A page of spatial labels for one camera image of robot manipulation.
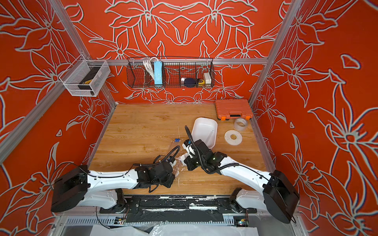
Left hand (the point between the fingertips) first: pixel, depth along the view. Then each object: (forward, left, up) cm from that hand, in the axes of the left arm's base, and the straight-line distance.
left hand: (174, 178), depth 78 cm
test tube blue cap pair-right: (+26, +2, -3) cm, 26 cm away
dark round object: (+54, -5, +24) cm, 60 cm away
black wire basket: (+62, +9, +26) cm, 68 cm away
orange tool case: (+54, -39, +2) cm, 66 cm away
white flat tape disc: (+30, -36, -3) cm, 47 cm away
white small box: (+55, -16, +28) cm, 63 cm away
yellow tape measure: (+54, -13, +24) cm, 61 cm away
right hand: (+9, -4, +10) cm, 14 cm away
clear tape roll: (+42, -43, -3) cm, 61 cm away
